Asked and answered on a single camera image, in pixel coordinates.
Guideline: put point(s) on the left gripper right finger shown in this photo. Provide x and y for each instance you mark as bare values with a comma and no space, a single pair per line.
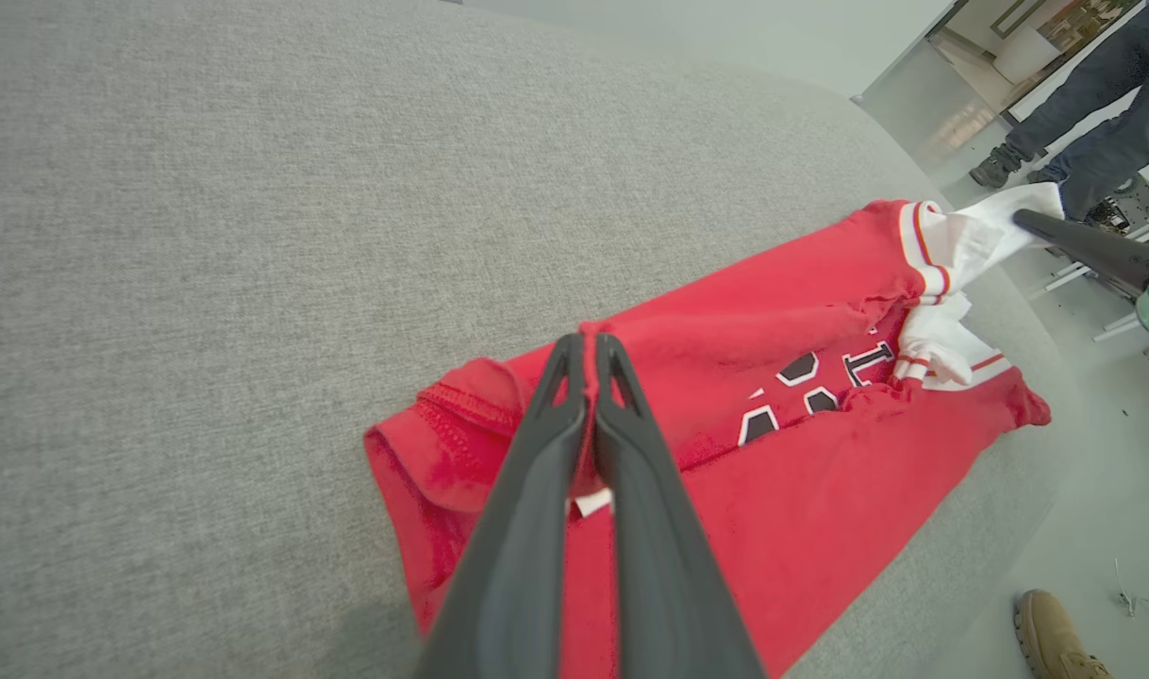
655,547

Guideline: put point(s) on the white table frame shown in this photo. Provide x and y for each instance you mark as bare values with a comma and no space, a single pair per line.
1070,275

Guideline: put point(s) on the tan suede boot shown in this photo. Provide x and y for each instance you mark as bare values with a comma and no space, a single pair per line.
1056,641

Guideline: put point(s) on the red jersey white striped trim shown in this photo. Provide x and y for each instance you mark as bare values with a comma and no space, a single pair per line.
801,509

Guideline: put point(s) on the grey fabric sofa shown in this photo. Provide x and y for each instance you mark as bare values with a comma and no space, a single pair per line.
254,236

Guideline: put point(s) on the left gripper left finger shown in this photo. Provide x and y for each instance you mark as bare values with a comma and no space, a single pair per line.
523,528

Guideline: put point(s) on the person legs blue jeans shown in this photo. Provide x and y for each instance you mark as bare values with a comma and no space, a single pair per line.
1112,75

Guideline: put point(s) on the dark work boot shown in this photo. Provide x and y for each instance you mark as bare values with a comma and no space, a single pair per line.
1001,165

